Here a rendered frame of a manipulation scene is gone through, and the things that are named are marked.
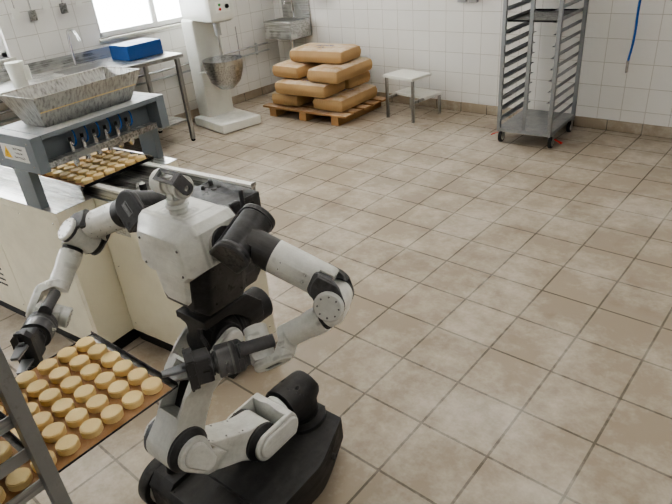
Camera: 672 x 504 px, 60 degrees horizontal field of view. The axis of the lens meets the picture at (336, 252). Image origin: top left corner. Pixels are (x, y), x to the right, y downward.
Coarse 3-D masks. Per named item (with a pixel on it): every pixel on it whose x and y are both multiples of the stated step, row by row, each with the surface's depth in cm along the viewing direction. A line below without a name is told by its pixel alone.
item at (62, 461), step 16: (80, 352) 162; (112, 368) 154; (48, 384) 151; (32, 400) 146; (112, 400) 143; (144, 400) 143; (96, 416) 139; (128, 416) 138; (48, 448) 131; (80, 448) 130; (64, 464) 127; (0, 480) 124; (32, 480) 124
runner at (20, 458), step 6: (24, 450) 116; (12, 456) 115; (18, 456) 115; (24, 456) 116; (6, 462) 114; (12, 462) 115; (18, 462) 116; (24, 462) 117; (0, 468) 113; (6, 468) 114; (12, 468) 115; (0, 474) 113; (6, 474) 114
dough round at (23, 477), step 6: (18, 468) 124; (24, 468) 124; (12, 474) 123; (18, 474) 123; (24, 474) 123; (30, 474) 123; (6, 480) 122; (12, 480) 121; (18, 480) 121; (24, 480) 121; (30, 480) 123; (12, 486) 120; (18, 486) 121; (24, 486) 121
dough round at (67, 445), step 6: (60, 438) 131; (66, 438) 131; (72, 438) 131; (78, 438) 131; (60, 444) 129; (66, 444) 129; (72, 444) 129; (78, 444) 130; (60, 450) 128; (66, 450) 128; (72, 450) 129
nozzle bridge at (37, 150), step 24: (144, 96) 288; (72, 120) 258; (96, 120) 262; (144, 120) 293; (168, 120) 295; (0, 144) 254; (24, 144) 242; (48, 144) 254; (96, 144) 269; (144, 144) 309; (24, 168) 252; (48, 168) 248; (24, 192) 262
